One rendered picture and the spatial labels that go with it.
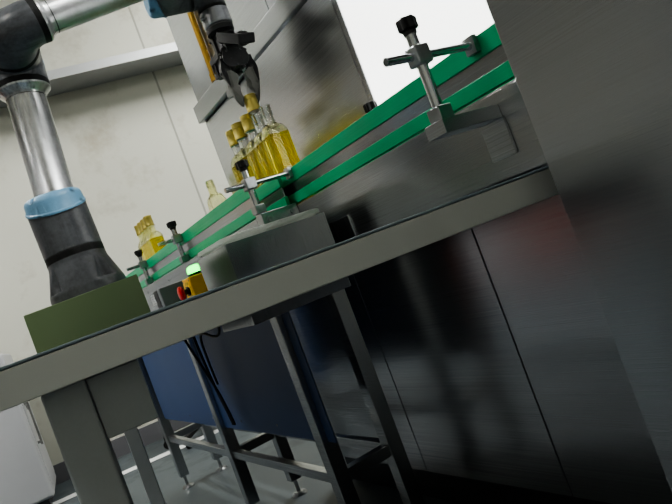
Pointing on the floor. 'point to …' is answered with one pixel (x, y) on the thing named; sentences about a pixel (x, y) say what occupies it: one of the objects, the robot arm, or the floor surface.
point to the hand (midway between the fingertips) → (249, 98)
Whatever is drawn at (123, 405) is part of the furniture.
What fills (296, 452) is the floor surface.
